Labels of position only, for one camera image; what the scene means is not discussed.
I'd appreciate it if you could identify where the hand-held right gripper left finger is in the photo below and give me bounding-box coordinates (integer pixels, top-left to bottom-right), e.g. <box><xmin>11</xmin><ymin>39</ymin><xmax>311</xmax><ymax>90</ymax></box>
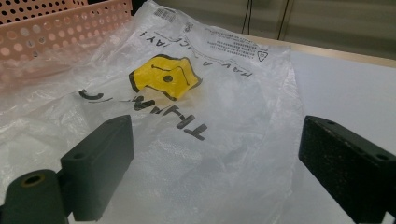
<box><xmin>60</xmin><ymin>114</ymin><xmax>135</xmax><ymax>222</ymax></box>

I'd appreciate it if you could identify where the pink perforated plastic basket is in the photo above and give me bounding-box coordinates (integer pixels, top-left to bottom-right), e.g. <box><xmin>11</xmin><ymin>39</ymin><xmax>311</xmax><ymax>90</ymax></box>
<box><xmin>0</xmin><ymin>0</ymin><xmax>134</xmax><ymax>91</ymax></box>

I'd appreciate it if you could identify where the thin black cable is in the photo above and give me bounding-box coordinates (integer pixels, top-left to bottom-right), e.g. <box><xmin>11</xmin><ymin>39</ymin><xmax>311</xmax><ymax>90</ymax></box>
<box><xmin>247</xmin><ymin>0</ymin><xmax>254</xmax><ymax>35</ymax></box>
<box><xmin>241</xmin><ymin>0</ymin><xmax>251</xmax><ymax>27</ymax></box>

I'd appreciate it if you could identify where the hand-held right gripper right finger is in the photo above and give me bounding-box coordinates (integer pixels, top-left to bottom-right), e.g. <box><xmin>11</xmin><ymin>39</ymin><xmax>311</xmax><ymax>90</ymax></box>
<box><xmin>298</xmin><ymin>115</ymin><xmax>396</xmax><ymax>224</ymax></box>

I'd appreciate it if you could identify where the clear printed plastic bag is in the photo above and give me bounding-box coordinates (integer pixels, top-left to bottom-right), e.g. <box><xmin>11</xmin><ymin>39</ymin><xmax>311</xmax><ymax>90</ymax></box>
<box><xmin>0</xmin><ymin>0</ymin><xmax>306</xmax><ymax>224</ymax></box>

